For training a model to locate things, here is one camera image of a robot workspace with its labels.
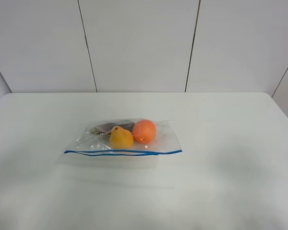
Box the clear zip bag blue seal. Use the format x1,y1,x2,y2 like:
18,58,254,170
58,118,182,169

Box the orange fruit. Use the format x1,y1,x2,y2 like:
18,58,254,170
132,119,156,144

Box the yellow pear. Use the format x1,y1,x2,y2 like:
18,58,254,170
109,126,134,150

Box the dark purple eggplant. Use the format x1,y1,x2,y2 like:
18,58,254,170
95,120,135,133

